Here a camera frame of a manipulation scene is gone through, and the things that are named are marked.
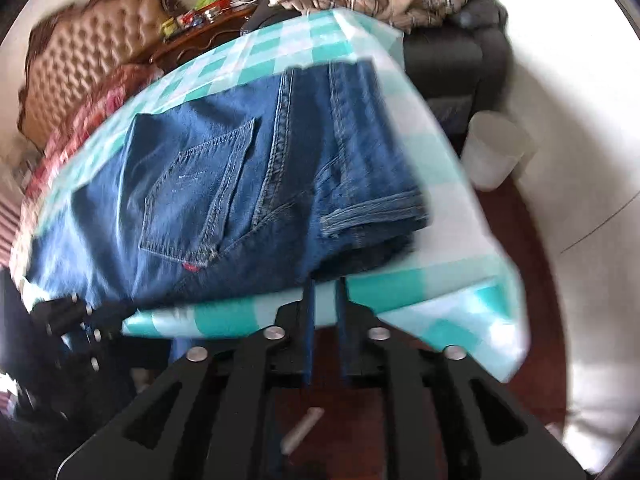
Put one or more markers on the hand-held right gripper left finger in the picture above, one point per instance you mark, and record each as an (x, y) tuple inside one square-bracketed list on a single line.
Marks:
[(310, 320)]

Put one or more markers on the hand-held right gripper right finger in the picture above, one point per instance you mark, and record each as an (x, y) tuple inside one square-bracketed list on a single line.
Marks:
[(342, 330)]

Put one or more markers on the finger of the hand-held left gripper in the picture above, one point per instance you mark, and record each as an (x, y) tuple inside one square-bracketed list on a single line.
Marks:
[(65, 315)]

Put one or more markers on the blue denim pants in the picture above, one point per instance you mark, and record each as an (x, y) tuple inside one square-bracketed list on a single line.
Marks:
[(225, 185)]

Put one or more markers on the small white stick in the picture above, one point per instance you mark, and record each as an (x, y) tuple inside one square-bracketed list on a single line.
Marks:
[(302, 430)]

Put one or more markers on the red floral blanket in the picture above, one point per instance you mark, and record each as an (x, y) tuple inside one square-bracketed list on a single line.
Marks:
[(100, 105)]

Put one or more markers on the white trash bin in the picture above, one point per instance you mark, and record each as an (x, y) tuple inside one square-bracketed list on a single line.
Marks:
[(492, 155)]

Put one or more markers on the brown tufted leather headboard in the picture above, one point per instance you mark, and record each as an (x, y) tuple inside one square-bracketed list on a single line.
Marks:
[(85, 60)]

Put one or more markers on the teal white checkered tablecloth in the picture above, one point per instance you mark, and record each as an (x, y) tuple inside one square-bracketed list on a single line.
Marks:
[(300, 45)]

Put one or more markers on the black leather armchair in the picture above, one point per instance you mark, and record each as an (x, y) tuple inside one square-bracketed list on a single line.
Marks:
[(450, 60)]

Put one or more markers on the dark wooden nightstand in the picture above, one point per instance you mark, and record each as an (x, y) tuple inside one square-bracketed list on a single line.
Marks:
[(200, 40)]

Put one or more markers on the yellow green small box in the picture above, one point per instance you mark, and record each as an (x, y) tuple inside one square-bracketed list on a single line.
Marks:
[(167, 27)]

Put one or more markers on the white wardrobe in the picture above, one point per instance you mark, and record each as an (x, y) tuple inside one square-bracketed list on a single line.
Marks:
[(575, 110)]

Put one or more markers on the red small packet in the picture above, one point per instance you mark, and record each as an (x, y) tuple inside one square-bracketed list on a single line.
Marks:
[(192, 20)]

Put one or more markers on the beige plaid blanket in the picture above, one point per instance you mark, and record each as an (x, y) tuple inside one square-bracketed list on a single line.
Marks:
[(415, 0)]

